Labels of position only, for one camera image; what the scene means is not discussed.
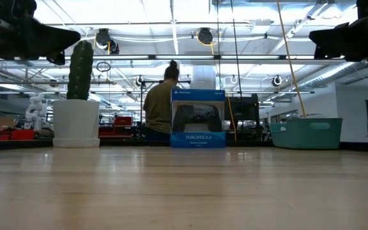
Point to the green cactus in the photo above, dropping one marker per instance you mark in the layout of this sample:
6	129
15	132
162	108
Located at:
80	70

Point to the teal plastic bin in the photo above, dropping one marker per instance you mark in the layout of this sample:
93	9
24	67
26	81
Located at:
308	135

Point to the black aluminium table frame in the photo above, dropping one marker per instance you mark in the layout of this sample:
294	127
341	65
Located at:
11	145

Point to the red toolbox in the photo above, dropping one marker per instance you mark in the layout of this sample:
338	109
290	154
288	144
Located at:
123	121

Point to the red crate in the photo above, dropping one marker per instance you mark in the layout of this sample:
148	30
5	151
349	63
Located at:
22	134

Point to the person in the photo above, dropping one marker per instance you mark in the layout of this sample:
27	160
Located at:
158	108

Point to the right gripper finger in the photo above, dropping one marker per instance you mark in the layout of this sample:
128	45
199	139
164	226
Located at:
337	41

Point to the black cabinet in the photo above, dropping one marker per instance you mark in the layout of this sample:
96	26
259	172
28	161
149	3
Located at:
243	111

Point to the white hexagonal plant pot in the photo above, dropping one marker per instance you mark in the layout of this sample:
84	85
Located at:
75	124

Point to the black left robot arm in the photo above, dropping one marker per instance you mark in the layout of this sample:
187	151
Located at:
11	7

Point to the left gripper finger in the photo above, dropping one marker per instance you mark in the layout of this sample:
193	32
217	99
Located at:
53	38

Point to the white robot figure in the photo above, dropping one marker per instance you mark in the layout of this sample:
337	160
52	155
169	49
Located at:
36	110

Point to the blue DualShock controller box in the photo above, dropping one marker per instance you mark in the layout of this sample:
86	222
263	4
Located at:
196	140

